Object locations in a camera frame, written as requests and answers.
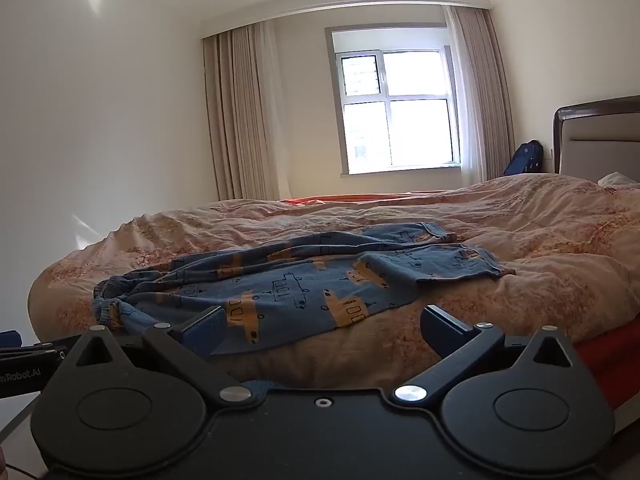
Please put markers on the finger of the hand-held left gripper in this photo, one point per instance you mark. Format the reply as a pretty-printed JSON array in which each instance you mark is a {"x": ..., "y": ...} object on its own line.
[{"x": 30, "y": 351}]

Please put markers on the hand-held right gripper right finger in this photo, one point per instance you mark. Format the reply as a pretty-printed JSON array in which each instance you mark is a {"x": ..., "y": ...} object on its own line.
[{"x": 442, "y": 327}]

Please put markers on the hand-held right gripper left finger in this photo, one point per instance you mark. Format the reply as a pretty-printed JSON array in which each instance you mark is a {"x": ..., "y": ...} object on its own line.
[{"x": 202, "y": 329}]

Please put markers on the blue printed pants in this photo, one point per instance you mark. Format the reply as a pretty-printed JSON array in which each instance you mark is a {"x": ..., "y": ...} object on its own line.
[{"x": 300, "y": 290}]

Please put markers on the pink floral quilt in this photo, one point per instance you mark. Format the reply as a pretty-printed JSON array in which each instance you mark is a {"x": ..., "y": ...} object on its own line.
[{"x": 550, "y": 240}]

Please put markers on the red fleece blanket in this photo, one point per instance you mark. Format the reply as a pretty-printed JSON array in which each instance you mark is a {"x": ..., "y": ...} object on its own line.
[{"x": 615, "y": 355}]

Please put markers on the blue bag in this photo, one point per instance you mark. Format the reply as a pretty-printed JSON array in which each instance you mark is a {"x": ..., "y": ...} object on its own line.
[{"x": 522, "y": 160}]

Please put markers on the beige curtain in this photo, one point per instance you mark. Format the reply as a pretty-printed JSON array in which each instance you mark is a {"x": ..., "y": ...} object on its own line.
[
  {"x": 240, "y": 115},
  {"x": 482, "y": 95}
]

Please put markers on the white pillow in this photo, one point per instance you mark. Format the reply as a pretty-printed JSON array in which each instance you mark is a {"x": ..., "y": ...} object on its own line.
[{"x": 620, "y": 180}]

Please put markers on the window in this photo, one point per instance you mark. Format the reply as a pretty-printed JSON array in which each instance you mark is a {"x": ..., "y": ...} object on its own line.
[{"x": 395, "y": 100}]

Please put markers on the wooden chair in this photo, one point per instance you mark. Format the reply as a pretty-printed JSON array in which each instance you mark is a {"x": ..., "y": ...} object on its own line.
[{"x": 600, "y": 140}]

